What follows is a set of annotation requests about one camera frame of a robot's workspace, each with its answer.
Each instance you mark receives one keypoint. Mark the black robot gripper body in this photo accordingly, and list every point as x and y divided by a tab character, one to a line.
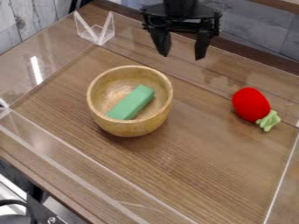
181	17

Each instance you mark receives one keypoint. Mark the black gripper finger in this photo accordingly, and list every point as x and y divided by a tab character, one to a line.
161	40
202	40

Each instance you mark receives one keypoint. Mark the red plush strawberry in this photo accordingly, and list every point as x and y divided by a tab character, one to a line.
253	109

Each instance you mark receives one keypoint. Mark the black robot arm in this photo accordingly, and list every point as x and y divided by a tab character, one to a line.
186	16

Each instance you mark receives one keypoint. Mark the wooden bowl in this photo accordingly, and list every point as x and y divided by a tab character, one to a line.
108	89

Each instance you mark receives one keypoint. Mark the green rectangular block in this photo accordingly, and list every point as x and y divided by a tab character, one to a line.
132	103

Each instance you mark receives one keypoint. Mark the black equipment lower left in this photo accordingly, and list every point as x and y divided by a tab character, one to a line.
22	210

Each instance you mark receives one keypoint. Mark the clear acrylic corner bracket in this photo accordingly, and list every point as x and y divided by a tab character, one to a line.
96	34

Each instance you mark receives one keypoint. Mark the clear acrylic tray wall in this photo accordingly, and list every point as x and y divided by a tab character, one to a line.
206	169

